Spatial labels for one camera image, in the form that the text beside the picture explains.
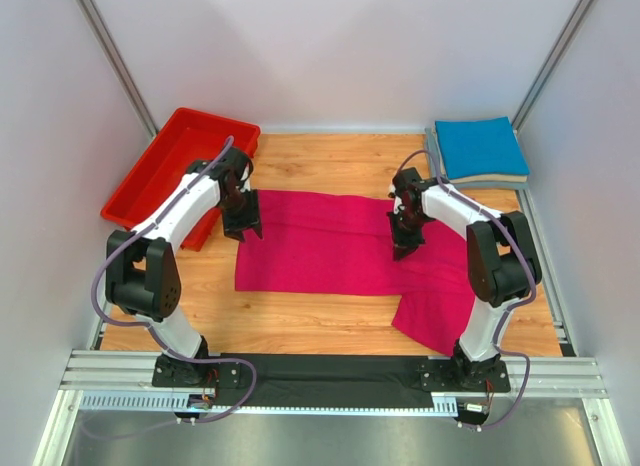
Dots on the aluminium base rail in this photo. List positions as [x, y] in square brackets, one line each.
[122, 381]

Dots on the beige folded t shirt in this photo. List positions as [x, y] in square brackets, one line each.
[493, 159]

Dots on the red plastic bin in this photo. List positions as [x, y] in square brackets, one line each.
[187, 137]

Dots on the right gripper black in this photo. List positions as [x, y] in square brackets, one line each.
[406, 233]

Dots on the blue folded t shirt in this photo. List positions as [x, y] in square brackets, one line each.
[495, 128]

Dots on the right frame post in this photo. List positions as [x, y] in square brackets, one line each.
[561, 45]

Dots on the frame post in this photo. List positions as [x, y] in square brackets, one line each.
[100, 30]
[561, 45]

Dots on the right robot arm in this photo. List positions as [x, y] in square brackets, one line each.
[503, 268]

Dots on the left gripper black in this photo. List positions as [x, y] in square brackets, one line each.
[241, 216]

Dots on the magenta t shirt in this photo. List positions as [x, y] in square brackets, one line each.
[329, 244]

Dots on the grey folded t shirt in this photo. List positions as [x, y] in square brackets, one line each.
[436, 163]

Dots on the left frame post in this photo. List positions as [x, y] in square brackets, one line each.
[100, 30]

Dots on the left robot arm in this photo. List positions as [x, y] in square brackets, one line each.
[141, 275]

